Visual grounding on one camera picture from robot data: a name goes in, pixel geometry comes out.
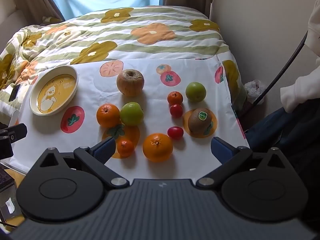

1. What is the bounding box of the person's dark jeans leg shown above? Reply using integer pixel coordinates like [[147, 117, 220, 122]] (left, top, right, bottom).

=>
[[246, 107, 320, 188]]

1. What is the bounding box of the beige headboard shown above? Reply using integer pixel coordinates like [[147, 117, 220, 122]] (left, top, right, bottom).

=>
[[0, 10, 25, 54]]

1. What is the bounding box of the red tomato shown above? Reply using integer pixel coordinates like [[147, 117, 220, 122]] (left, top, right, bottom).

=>
[[167, 126, 184, 140], [170, 104, 183, 118]]

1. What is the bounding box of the dark cardboard box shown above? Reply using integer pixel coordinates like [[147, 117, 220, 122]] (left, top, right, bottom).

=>
[[0, 166, 18, 222]]

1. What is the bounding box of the floral striped blanket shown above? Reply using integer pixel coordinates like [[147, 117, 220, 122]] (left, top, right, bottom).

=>
[[0, 6, 248, 120]]

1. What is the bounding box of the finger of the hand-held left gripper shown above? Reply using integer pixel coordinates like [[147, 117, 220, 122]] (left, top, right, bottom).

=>
[[0, 123, 28, 159]]

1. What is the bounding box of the white plastic bag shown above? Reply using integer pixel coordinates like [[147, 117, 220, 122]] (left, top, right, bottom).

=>
[[244, 80, 266, 104]]

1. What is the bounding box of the white fruit-print cloth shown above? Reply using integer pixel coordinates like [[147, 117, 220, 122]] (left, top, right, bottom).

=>
[[7, 55, 251, 176]]

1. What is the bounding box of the person in white sleeve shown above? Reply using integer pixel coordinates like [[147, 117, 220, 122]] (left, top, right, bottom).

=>
[[280, 4, 320, 113]]

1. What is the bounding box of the small mandarin orange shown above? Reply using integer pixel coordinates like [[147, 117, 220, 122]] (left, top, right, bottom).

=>
[[167, 91, 184, 106], [117, 139, 135, 157]]

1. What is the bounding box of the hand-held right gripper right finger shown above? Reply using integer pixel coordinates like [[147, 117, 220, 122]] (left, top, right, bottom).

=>
[[196, 137, 288, 190]]

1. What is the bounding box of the dark smartphone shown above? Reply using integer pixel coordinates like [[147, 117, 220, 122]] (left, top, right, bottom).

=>
[[9, 84, 21, 102]]

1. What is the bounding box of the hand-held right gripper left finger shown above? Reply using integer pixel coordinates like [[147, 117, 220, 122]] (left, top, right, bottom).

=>
[[37, 137, 130, 190]]

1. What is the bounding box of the cream bowl with bear print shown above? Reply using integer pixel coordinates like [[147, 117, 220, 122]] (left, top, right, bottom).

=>
[[29, 65, 79, 117]]

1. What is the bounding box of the brown kiwi with green sticker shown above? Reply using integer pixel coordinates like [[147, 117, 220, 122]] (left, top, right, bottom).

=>
[[188, 108, 212, 136]]

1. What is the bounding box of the wrinkled brown apple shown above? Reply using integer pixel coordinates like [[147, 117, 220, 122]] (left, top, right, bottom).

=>
[[116, 69, 145, 97]]

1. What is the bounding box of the white table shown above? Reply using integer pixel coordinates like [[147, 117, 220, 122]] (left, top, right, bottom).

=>
[[8, 109, 20, 128]]

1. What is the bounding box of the small green apple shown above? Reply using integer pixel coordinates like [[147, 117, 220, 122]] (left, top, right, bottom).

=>
[[185, 82, 207, 103]]

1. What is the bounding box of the black cable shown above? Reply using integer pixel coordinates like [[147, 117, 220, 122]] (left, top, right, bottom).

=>
[[253, 31, 308, 105]]

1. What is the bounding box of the large orange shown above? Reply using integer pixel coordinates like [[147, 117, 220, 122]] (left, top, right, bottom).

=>
[[96, 104, 121, 128], [143, 133, 174, 162]]

